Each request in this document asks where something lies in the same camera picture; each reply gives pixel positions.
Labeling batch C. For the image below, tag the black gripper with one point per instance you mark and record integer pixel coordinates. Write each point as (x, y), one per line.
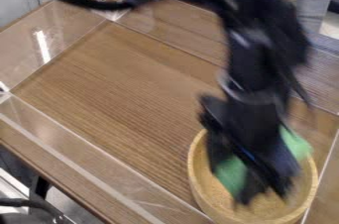
(246, 121)

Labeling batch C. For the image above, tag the green rectangular block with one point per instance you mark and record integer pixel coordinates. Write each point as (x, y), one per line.
(248, 175)

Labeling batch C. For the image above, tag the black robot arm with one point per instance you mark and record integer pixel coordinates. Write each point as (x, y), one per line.
(269, 46)

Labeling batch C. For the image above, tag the brown wooden bowl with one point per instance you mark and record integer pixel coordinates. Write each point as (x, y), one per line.
(268, 209)

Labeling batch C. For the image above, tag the clear acrylic tray wall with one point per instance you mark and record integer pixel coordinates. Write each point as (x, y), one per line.
(112, 189)

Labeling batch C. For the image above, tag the black table leg bracket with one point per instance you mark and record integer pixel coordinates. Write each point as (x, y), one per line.
(42, 206)

